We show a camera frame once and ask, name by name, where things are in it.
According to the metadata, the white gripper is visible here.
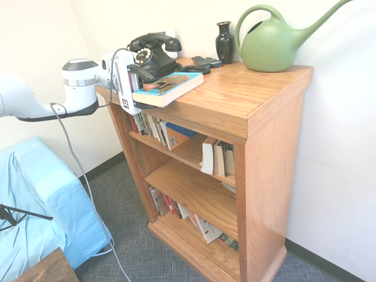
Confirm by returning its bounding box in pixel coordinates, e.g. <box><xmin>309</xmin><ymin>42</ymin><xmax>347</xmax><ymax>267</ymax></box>
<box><xmin>113</xmin><ymin>49</ymin><xmax>158</xmax><ymax>116</ymax></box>

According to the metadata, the teal and red paperback book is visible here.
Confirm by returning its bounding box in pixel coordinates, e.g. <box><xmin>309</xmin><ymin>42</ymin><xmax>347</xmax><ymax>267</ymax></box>
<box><xmin>132</xmin><ymin>72</ymin><xmax>204</xmax><ymax>109</ymax></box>

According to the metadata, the small item on middle shelf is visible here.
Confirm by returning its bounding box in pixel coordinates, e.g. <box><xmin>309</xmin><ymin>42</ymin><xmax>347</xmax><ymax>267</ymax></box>
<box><xmin>221</xmin><ymin>181</ymin><xmax>237</xmax><ymax>198</ymax></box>

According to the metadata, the black rotary telephone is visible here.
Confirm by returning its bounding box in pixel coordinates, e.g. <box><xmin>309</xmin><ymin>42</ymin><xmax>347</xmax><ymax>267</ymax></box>
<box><xmin>126</xmin><ymin>33</ymin><xmax>212</xmax><ymax>82</ymax></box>

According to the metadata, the red and white spine book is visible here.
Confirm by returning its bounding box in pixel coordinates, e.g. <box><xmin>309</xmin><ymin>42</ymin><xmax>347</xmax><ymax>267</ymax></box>
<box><xmin>126</xmin><ymin>113</ymin><xmax>139</xmax><ymax>133</ymax></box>

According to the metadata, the dark green spine book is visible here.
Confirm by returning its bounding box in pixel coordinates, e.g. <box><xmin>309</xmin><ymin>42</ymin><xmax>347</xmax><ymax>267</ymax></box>
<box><xmin>133</xmin><ymin>112</ymin><xmax>150</xmax><ymax>136</ymax></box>

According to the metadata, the beige paperback book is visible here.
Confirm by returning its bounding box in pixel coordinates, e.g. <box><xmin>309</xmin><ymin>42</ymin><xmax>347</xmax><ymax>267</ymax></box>
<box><xmin>146</xmin><ymin>114</ymin><xmax>161</xmax><ymax>139</ymax></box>

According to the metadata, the thick white paperback book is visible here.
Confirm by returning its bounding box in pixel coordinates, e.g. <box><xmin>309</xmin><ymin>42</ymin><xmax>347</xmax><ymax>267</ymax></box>
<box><xmin>158</xmin><ymin>119</ymin><xmax>171</xmax><ymax>147</ymax></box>
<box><xmin>199</xmin><ymin>136</ymin><xmax>219</xmax><ymax>176</ymax></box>

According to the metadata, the large leaning book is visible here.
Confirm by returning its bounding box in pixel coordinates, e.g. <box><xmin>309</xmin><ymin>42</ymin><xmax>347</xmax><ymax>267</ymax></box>
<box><xmin>166</xmin><ymin>122</ymin><xmax>198</xmax><ymax>151</ymax></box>

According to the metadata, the black remote control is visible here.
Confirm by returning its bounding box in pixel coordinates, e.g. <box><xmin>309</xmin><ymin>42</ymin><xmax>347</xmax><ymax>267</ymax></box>
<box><xmin>191</xmin><ymin>55</ymin><xmax>213</xmax><ymax>68</ymax></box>
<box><xmin>204</xmin><ymin>56</ymin><xmax>223</xmax><ymax>68</ymax></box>

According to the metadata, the wooden bookshelf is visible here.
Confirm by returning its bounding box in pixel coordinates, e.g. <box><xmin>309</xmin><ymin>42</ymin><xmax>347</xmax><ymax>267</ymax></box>
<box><xmin>95</xmin><ymin>57</ymin><xmax>314</xmax><ymax>282</ymax></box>

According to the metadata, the black glossy vase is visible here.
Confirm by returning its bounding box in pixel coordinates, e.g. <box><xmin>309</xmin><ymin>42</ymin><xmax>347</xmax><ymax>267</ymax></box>
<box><xmin>216</xmin><ymin>21</ymin><xmax>236</xmax><ymax>65</ymax></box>

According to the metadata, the dark blue spine book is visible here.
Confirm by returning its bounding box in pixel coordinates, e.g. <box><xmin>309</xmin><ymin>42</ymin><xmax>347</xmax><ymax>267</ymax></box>
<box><xmin>223</xmin><ymin>142</ymin><xmax>236</xmax><ymax>176</ymax></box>

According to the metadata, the large grey softcover book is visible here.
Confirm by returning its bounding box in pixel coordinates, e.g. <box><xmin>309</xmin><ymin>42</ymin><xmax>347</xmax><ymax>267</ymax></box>
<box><xmin>149</xmin><ymin>185</ymin><xmax>170</xmax><ymax>218</ymax></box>

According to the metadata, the bright red book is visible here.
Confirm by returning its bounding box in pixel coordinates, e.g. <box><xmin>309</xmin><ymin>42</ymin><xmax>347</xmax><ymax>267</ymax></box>
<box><xmin>161</xmin><ymin>193</ymin><xmax>177</xmax><ymax>218</ymax></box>

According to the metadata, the dark red book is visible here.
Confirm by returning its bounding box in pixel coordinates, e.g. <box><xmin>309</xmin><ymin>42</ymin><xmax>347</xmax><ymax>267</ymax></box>
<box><xmin>169</xmin><ymin>198</ymin><xmax>183</xmax><ymax>220</ymax></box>

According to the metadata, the green plastic watering can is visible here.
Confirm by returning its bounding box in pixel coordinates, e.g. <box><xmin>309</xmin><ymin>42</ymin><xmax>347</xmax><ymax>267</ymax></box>
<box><xmin>234</xmin><ymin>0</ymin><xmax>355</xmax><ymax>73</ymax></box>

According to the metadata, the plain white book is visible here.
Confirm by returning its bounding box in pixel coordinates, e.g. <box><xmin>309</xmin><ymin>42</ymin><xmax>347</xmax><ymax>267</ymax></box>
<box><xmin>176</xmin><ymin>202</ymin><xmax>189</xmax><ymax>220</ymax></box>

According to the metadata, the light blue covered couch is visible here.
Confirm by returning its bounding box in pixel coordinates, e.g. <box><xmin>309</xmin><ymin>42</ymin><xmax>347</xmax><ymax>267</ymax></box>
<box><xmin>0</xmin><ymin>136</ymin><xmax>114</xmax><ymax>282</ymax></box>

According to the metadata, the thin orange book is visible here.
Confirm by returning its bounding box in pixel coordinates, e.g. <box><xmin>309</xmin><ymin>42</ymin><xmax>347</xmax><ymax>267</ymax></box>
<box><xmin>186</xmin><ymin>208</ymin><xmax>202</xmax><ymax>233</ymax></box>

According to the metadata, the white book with red figure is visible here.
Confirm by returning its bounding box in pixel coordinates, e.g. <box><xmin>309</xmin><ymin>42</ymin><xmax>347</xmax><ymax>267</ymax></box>
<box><xmin>193</xmin><ymin>213</ymin><xmax>223</xmax><ymax>244</ymax></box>

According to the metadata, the green camouflage book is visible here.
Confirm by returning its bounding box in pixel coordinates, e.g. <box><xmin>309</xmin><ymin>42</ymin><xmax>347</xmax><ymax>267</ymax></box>
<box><xmin>219</xmin><ymin>231</ymin><xmax>239</xmax><ymax>253</ymax></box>

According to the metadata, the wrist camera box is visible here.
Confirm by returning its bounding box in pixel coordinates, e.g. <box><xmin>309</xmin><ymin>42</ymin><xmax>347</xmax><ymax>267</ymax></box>
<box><xmin>100</xmin><ymin>52</ymin><xmax>119</xmax><ymax>89</ymax></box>

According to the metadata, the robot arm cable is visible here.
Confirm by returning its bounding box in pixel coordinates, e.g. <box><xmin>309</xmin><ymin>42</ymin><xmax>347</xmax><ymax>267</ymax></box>
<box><xmin>49</xmin><ymin>102</ymin><xmax>132</xmax><ymax>282</ymax></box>

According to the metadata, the black camera tripod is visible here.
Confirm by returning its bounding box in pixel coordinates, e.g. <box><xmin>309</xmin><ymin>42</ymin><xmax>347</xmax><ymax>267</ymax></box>
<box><xmin>0</xmin><ymin>204</ymin><xmax>54</xmax><ymax>233</ymax></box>

